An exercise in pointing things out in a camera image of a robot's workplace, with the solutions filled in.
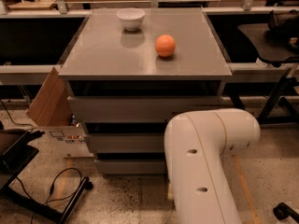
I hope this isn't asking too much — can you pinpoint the brown cardboard box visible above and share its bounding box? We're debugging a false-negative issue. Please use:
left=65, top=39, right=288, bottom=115
left=26, top=68, right=72, bottom=127

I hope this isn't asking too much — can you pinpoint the black caster wheel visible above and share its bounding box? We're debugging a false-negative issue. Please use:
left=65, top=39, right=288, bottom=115
left=273, top=203, right=299, bottom=223

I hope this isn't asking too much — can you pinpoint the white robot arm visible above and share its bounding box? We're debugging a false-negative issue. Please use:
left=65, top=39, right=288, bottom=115
left=164, top=108, right=261, bottom=224

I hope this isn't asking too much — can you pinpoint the grey top drawer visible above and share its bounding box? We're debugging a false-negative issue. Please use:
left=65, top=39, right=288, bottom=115
left=67, top=96, right=221, bottom=123

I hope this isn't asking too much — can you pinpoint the grey bottom drawer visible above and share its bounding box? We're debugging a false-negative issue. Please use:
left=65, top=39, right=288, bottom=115
left=94, top=160, right=165, bottom=175

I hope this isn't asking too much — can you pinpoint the white printed box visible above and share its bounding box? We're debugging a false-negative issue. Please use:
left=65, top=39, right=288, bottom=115
left=45, top=126, right=93, bottom=158

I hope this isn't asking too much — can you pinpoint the grey drawer cabinet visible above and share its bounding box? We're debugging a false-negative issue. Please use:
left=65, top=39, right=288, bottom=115
left=59, top=8, right=231, bottom=161

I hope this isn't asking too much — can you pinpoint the black metal stand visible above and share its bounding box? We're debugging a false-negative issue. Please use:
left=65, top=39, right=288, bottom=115
left=0, top=128, right=94, bottom=224

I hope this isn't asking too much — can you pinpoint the orange fruit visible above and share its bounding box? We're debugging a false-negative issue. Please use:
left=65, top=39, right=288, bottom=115
left=155, top=35, right=176, bottom=58

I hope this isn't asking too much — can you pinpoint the white ceramic bowl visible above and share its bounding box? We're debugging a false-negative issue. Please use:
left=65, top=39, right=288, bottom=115
left=117, top=7, right=146, bottom=31

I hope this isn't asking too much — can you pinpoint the black office chair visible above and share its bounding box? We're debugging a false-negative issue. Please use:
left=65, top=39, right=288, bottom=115
left=238, top=9, right=299, bottom=124

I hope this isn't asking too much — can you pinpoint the grey drawer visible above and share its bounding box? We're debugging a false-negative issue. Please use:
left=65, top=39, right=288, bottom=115
left=94, top=160, right=165, bottom=175
left=85, top=133, right=164, bottom=153
left=67, top=96, right=221, bottom=123

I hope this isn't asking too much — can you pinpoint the grey middle drawer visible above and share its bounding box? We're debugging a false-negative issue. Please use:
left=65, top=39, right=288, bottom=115
left=85, top=133, right=164, bottom=153

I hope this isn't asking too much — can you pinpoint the black cable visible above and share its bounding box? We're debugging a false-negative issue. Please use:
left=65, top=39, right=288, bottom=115
left=15, top=167, right=84, bottom=224

